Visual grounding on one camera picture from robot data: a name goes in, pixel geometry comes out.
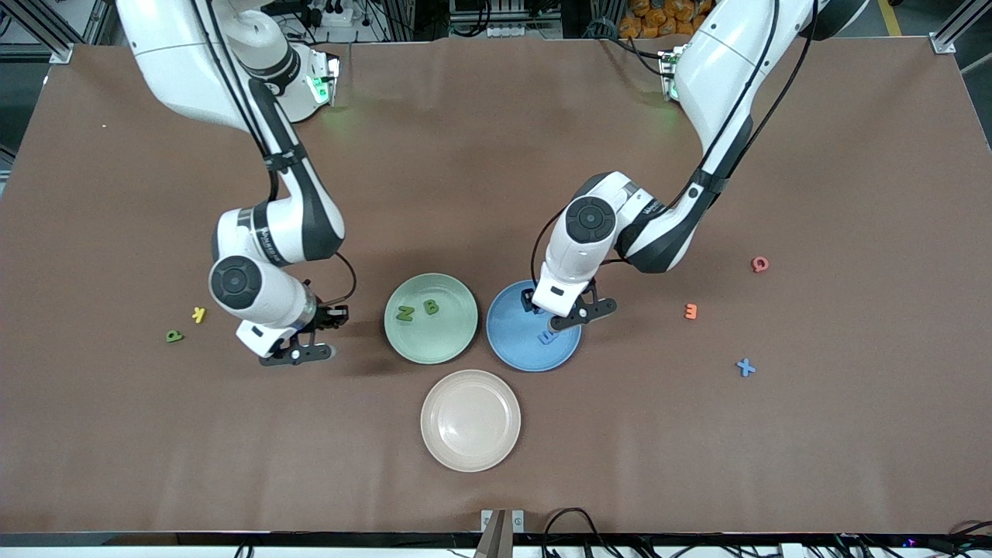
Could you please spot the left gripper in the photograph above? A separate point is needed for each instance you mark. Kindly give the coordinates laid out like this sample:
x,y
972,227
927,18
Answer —
x,y
528,300

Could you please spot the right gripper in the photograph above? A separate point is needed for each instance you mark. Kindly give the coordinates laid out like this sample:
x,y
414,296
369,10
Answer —
x,y
327,317

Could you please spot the blue letter E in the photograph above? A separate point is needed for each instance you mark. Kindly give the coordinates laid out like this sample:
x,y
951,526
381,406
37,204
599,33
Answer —
x,y
548,337

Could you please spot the green foam letter N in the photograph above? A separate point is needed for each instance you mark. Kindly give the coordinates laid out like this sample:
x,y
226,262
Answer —
x,y
404,312

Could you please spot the green foam letter P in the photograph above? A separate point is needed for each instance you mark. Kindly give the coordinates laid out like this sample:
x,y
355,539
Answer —
x,y
174,335

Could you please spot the blue foam letter X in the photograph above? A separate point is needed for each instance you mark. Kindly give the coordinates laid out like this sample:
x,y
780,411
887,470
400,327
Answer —
x,y
745,367

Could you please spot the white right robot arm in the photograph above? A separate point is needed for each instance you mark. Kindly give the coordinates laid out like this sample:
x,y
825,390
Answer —
x,y
178,62

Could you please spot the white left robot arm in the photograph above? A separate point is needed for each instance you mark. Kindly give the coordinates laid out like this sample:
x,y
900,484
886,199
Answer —
x,y
721,70

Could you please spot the blue plate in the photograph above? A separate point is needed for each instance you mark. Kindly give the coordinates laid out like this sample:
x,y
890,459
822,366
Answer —
x,y
511,341

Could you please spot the green plate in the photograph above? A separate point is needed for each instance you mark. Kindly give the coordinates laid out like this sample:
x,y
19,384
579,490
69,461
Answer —
x,y
449,341

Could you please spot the beige plate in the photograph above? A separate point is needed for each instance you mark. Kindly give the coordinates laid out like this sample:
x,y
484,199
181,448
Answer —
x,y
470,422

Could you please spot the pink foam letter Q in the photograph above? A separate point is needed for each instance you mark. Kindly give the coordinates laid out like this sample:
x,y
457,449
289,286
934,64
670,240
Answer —
x,y
760,264

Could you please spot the white power strip with plugs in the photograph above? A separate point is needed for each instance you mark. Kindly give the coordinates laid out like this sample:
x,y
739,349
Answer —
x,y
333,17

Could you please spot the pile of orange objects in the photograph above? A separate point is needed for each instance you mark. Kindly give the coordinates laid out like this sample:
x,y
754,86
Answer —
x,y
659,19

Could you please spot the metal bracket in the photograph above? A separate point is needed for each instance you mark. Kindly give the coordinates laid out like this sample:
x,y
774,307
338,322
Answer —
x,y
496,535

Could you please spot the aluminium frame profile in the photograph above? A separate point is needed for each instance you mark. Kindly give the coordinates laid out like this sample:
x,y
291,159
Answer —
x,y
949,39
46,35

